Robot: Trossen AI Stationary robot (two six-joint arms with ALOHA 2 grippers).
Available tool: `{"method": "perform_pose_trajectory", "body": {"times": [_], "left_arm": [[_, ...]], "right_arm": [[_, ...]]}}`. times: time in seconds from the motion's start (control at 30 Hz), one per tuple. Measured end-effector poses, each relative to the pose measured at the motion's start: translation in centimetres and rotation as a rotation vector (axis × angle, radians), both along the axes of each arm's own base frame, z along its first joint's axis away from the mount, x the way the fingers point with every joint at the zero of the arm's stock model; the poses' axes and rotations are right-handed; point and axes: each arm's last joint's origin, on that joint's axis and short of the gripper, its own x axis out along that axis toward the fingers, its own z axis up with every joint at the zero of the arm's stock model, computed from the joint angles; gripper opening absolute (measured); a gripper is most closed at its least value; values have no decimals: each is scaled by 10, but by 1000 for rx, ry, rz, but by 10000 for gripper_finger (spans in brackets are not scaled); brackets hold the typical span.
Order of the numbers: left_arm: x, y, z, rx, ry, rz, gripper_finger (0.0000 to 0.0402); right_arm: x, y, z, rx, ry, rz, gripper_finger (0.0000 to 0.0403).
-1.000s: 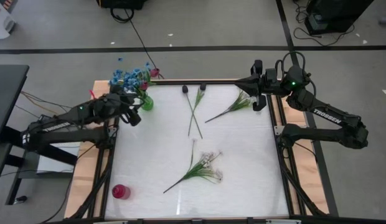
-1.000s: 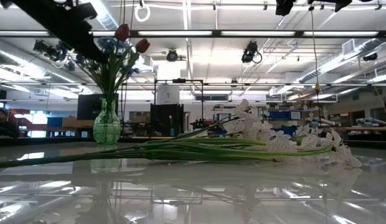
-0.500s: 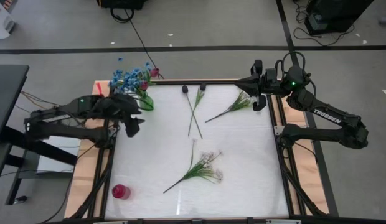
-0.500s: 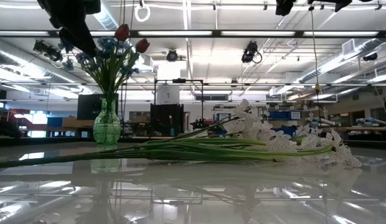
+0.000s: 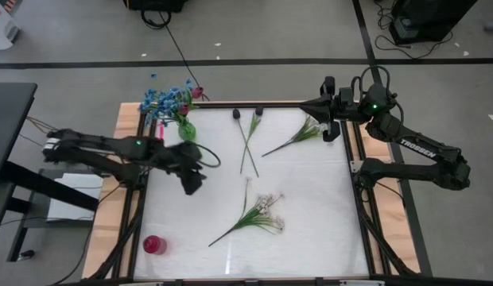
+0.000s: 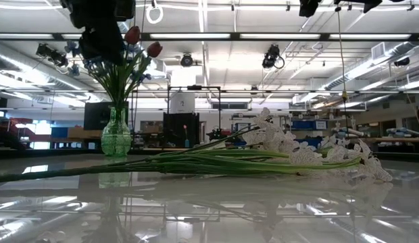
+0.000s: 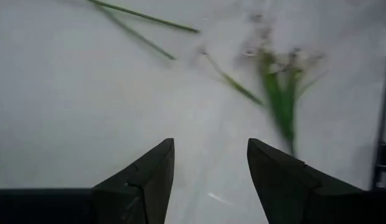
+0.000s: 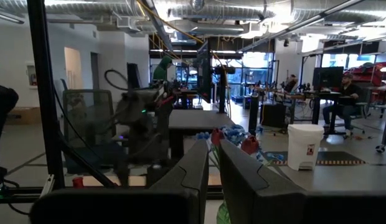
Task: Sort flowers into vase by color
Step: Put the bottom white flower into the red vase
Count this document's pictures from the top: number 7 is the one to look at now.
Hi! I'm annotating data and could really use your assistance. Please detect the thin green stems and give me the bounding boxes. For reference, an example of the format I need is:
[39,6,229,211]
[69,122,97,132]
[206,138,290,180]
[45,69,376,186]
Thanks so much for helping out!
[95,4,177,60]

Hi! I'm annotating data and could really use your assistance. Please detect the white flower bunch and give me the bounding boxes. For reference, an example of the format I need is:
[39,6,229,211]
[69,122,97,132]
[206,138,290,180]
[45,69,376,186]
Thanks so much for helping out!
[239,12,329,158]

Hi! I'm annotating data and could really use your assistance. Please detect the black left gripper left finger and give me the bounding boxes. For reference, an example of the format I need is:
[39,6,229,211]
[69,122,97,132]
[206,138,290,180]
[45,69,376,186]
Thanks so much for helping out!
[92,138,176,224]

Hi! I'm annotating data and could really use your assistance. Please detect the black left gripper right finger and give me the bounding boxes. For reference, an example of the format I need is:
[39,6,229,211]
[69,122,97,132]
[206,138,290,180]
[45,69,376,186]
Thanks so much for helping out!
[247,138,365,224]

